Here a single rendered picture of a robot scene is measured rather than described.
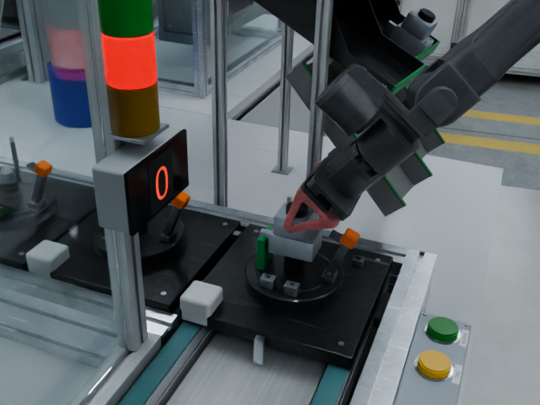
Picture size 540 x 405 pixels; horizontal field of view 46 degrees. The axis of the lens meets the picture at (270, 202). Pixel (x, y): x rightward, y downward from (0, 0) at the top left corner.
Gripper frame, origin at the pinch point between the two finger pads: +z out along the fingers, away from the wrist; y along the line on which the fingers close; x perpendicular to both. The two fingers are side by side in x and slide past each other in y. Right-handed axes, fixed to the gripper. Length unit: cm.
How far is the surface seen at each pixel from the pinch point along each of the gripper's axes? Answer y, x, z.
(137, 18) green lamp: 20.3, -26.9, -16.5
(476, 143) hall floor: -291, 82, 68
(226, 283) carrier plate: 4.0, 0.3, 13.7
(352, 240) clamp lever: 1.0, 6.9, -4.5
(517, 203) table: -59, 38, -4
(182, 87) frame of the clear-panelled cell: -87, -36, 55
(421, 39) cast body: -40.1, -3.5, -17.2
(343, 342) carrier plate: 9.8, 14.6, 1.5
